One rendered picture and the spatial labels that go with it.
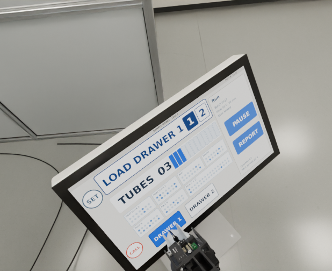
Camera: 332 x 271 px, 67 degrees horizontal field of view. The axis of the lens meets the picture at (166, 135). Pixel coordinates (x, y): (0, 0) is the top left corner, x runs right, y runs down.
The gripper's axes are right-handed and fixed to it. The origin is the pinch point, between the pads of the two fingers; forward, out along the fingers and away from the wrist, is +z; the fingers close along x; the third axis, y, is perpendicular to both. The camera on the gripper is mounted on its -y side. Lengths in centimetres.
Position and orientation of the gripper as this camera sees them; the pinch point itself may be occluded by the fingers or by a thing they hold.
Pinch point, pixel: (173, 236)
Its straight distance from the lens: 62.8
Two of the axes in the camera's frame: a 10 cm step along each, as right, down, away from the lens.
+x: -7.9, 5.7, -2.5
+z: -4.3, -2.1, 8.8
